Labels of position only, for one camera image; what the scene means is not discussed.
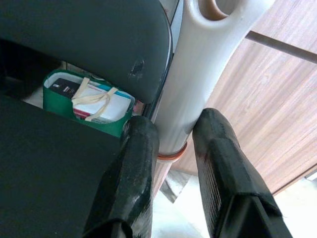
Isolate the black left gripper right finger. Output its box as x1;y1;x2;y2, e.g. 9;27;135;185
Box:
192;107;294;238

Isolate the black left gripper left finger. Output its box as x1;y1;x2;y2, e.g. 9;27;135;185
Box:
83;116;160;238

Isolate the cream hand broom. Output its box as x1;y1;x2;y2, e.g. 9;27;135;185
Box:
156;0;277;172

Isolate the white red blue box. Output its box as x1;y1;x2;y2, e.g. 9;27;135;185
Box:
71;81;136;123

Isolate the light wooden cabinet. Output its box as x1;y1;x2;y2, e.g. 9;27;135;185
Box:
153;0;317;196

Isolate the green paper bag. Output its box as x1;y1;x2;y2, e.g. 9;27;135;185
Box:
42;69;136;137

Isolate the black booklet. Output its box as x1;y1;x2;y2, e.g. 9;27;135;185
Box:
48;78;84;97

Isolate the black folding chair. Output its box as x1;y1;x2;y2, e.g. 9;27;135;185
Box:
0;0;181;238

